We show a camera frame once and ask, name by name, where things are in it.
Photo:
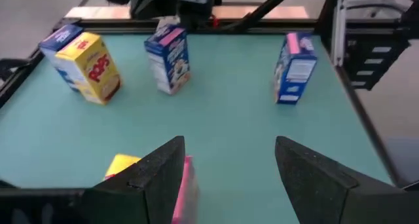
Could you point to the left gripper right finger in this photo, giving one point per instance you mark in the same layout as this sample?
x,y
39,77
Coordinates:
x,y
311,191

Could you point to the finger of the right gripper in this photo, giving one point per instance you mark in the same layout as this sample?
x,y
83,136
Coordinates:
x,y
150,11
196,16

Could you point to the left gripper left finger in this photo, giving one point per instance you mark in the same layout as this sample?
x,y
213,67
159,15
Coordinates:
x,y
154,191

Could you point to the pink Raisin Bran cereal box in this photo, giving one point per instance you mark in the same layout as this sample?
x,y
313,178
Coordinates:
x,y
186,191

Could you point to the yellow Corn Pops cereal box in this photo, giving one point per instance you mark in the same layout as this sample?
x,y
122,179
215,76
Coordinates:
x,y
95,70
119,165

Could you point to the blue Frosted Flakes cereal box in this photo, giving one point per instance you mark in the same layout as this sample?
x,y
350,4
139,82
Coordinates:
x,y
170,63
294,70
60,37

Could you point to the striped hazard tape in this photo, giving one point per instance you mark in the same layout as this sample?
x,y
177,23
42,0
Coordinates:
x,y
370,62

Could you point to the silver aluminium extrusion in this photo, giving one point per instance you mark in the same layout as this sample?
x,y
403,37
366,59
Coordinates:
x,y
338,30

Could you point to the grey plastic equipment housing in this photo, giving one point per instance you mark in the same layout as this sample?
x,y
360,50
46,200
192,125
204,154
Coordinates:
x,y
370,9

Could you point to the black aluminium table frame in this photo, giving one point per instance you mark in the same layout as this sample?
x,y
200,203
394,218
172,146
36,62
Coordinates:
x,y
284,25

